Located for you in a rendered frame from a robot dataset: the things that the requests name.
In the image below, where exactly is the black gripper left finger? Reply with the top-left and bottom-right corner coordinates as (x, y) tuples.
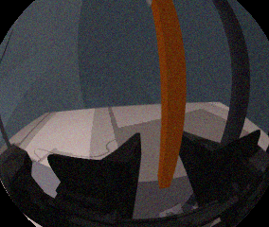
(47, 132), (142, 219)

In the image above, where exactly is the orange handle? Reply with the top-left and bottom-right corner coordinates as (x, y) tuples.
(146, 0), (187, 189)

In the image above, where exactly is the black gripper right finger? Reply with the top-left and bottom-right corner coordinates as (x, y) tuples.
(179, 130), (260, 207)

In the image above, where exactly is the grey curvy wire on two posts with flat base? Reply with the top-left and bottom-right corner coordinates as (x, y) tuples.
(31, 0), (251, 219)

